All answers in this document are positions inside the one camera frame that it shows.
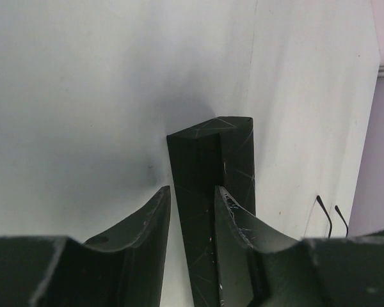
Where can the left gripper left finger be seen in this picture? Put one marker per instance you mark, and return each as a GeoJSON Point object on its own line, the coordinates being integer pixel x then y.
{"type": "Point", "coordinates": [122, 266]}

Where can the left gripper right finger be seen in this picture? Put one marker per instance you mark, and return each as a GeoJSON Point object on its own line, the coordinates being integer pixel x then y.
{"type": "Point", "coordinates": [258, 265]}

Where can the black glasses case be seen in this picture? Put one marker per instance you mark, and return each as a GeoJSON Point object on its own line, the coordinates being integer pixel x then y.
{"type": "Point", "coordinates": [217, 152]}

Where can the thin wire-frame glasses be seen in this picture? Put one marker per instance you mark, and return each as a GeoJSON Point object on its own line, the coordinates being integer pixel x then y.
{"type": "Point", "coordinates": [330, 222]}

